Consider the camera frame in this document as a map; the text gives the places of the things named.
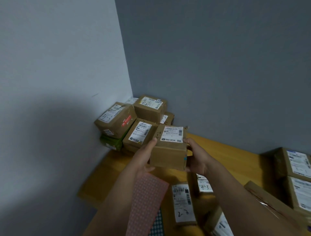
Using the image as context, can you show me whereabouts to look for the person's right hand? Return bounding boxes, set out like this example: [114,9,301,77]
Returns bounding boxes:
[183,138,212,177]

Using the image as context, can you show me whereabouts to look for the person's right forearm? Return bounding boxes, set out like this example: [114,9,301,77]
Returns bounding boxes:
[206,160,306,236]

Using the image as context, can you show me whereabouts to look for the small tall box white labels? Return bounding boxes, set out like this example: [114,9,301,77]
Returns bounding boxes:
[171,183,197,226]

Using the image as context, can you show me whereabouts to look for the pink dot sticker sheet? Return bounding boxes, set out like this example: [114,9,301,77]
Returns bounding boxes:
[125,173,170,236]

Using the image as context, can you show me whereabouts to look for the box marked 5-3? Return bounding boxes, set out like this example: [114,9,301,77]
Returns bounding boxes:
[94,101,138,139]

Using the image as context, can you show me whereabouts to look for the box with black KARRIE band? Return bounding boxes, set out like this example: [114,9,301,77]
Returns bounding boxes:
[159,111,175,126]

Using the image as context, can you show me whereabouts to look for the teal sticker sheet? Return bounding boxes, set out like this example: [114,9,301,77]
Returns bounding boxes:
[148,206,166,236]

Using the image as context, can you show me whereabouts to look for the person's left forearm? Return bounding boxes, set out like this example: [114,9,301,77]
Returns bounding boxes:
[81,168,146,236]

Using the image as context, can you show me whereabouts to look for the person's left hand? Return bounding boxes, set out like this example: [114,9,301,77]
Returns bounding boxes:
[132,138,158,179]

